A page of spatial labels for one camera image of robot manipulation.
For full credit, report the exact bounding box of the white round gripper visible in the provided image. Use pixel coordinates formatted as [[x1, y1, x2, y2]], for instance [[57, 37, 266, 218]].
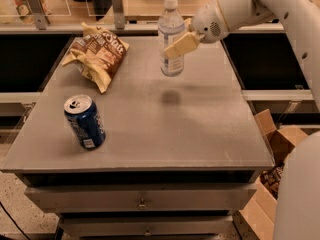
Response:
[[164, 1, 229, 59]]

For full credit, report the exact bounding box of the clear plastic water bottle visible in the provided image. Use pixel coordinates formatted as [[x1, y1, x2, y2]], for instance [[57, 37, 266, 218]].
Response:
[[158, 0, 186, 77]]

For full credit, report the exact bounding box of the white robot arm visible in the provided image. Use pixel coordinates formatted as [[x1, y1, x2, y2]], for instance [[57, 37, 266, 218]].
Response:
[[164, 0, 320, 240]]

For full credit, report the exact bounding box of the brown yellow chip bag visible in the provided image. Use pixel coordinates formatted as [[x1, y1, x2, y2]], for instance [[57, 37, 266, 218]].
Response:
[[62, 22, 129, 93]]

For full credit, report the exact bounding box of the grey drawer cabinet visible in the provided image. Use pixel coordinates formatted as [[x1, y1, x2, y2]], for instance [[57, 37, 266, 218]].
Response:
[[2, 37, 273, 240]]

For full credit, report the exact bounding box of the blue soda can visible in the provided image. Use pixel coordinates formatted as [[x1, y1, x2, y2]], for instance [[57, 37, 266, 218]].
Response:
[[64, 94, 106, 150]]

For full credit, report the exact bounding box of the chip bag in box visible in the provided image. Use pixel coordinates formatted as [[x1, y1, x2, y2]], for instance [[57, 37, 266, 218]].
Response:
[[260, 163, 284, 199]]

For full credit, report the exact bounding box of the cardboard box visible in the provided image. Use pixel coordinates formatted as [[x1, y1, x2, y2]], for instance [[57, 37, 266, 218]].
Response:
[[240, 109, 307, 240]]

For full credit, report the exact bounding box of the metal bracket post middle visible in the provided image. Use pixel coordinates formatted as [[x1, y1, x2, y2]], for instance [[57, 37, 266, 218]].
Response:
[[111, 0, 126, 29]]

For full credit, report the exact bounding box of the metal bracket post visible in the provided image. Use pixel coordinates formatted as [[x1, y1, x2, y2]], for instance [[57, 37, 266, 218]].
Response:
[[27, 0, 49, 30], [111, 0, 126, 29]]

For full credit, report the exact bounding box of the metal bracket post left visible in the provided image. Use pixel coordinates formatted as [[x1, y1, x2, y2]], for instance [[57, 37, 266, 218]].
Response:
[[27, 0, 49, 30]]

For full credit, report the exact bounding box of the black floor cable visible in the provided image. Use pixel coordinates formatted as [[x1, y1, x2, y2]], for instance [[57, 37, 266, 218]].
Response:
[[0, 201, 32, 240]]

